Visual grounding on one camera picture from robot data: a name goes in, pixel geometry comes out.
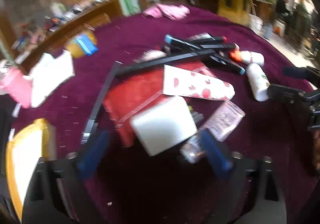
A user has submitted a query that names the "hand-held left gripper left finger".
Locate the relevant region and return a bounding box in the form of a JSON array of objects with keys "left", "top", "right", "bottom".
[{"left": 22, "top": 130, "right": 110, "bottom": 224}]

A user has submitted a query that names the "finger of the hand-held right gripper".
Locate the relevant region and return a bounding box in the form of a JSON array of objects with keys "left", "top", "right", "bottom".
[
  {"left": 266, "top": 84, "right": 313, "bottom": 105},
  {"left": 282, "top": 65, "right": 320, "bottom": 82}
]

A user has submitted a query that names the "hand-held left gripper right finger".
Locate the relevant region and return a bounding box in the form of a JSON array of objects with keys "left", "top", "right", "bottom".
[{"left": 200, "top": 130, "right": 287, "bottom": 224}]

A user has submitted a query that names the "white bottle with green label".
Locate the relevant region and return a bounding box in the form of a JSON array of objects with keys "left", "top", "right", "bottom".
[{"left": 245, "top": 63, "right": 272, "bottom": 102}]

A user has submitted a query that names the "pink patterned packet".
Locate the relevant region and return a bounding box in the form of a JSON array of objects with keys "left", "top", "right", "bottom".
[{"left": 200, "top": 100, "right": 246, "bottom": 142}]

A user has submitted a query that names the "white bottle with orange cap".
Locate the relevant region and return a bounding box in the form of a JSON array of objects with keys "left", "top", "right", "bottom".
[{"left": 229, "top": 49, "right": 265, "bottom": 66}]

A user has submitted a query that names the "white rectangular block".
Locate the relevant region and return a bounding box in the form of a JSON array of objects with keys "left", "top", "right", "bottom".
[{"left": 129, "top": 95, "right": 198, "bottom": 157}]

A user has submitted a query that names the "white box with yellow tape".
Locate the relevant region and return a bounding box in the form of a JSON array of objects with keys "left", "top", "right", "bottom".
[{"left": 5, "top": 118, "right": 57, "bottom": 222}]

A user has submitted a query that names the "white tube with red hearts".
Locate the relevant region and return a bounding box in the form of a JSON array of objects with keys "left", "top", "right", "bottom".
[{"left": 162, "top": 64, "right": 235, "bottom": 102}]

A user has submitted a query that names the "red foil packet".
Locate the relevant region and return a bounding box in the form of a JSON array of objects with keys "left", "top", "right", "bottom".
[{"left": 102, "top": 60, "right": 220, "bottom": 147}]

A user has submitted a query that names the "white and orange bag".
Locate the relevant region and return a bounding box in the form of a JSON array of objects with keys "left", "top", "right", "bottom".
[{"left": 271, "top": 20, "right": 285, "bottom": 38}]

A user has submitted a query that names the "white bucket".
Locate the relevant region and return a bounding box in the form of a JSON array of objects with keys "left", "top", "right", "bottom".
[{"left": 248, "top": 13, "right": 264, "bottom": 36}]

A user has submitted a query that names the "long black bar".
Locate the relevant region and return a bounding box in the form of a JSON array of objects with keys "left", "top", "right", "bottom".
[{"left": 80, "top": 49, "right": 223, "bottom": 144}]

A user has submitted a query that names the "yellow tape roll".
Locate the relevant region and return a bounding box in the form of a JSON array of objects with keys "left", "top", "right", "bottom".
[{"left": 65, "top": 30, "right": 98, "bottom": 59}]

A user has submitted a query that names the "small blue box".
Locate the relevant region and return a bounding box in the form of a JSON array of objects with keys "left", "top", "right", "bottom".
[{"left": 75, "top": 34, "right": 99, "bottom": 55}]

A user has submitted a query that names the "pale pink tube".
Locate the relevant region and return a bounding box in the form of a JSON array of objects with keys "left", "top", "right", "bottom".
[{"left": 134, "top": 49, "right": 168, "bottom": 63}]

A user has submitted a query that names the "pink cloth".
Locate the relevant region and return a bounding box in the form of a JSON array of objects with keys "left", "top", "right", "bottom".
[{"left": 142, "top": 3, "right": 190, "bottom": 21}]

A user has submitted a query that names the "wooden cabinet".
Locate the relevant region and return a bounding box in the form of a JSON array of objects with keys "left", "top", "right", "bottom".
[{"left": 0, "top": 0, "right": 120, "bottom": 70}]

